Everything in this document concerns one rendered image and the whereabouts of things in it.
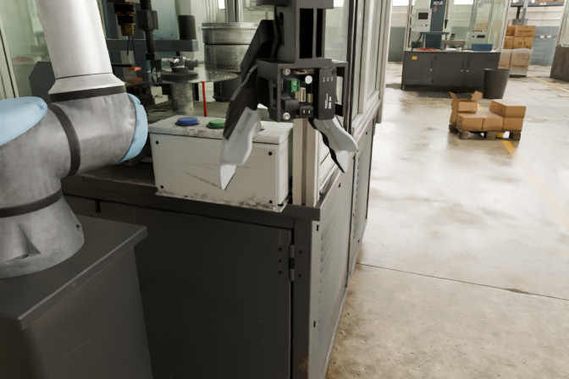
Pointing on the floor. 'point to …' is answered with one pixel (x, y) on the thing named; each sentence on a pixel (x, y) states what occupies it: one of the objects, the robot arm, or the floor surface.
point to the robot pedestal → (79, 312)
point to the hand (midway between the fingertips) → (284, 179)
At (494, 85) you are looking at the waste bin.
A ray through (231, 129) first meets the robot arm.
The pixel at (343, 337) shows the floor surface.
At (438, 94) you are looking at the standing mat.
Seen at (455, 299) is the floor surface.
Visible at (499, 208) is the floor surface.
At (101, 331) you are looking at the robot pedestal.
